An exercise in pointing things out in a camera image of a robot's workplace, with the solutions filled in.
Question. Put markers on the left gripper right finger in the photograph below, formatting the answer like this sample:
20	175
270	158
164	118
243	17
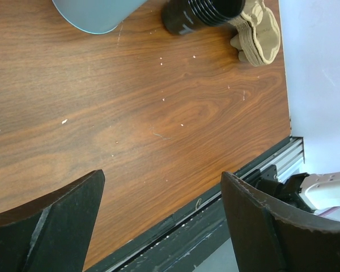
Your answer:
268	234

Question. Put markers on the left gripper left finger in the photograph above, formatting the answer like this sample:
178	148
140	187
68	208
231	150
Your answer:
52	232

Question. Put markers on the stack of black cups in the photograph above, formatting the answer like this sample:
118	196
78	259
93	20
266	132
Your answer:
181	17

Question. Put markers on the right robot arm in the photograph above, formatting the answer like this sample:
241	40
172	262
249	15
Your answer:
311	192

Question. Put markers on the cardboard cup carrier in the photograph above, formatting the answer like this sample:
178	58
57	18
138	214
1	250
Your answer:
258	37

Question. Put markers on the blue straw holder cup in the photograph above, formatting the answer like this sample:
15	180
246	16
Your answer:
96	17

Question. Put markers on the aluminium frame rail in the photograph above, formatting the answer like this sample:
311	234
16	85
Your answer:
287	156

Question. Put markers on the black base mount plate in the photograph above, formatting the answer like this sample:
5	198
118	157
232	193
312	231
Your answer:
178	243

